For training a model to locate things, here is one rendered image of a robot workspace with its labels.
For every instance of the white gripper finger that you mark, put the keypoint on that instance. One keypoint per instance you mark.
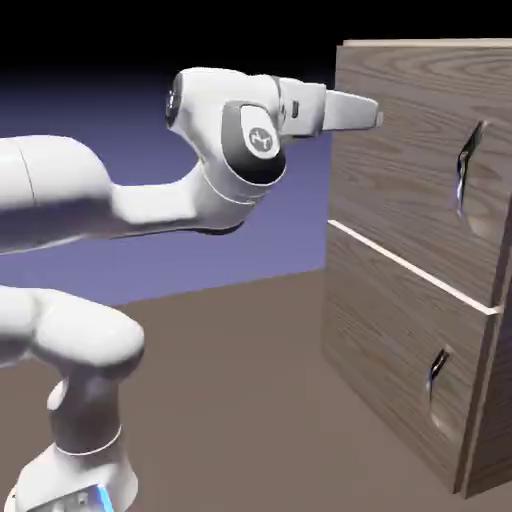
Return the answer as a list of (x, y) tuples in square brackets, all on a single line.
[(380, 118)]

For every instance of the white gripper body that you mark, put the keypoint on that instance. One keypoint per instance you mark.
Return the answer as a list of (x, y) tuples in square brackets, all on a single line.
[(347, 110)]

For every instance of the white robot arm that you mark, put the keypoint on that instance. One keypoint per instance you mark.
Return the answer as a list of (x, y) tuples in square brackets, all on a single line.
[(224, 160)]

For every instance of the wooden cabinet door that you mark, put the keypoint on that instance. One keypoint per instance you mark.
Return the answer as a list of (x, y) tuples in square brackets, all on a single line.
[(396, 344), (404, 168)]

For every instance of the wooden cabinet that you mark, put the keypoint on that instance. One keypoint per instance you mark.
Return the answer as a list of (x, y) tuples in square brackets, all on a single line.
[(420, 260)]

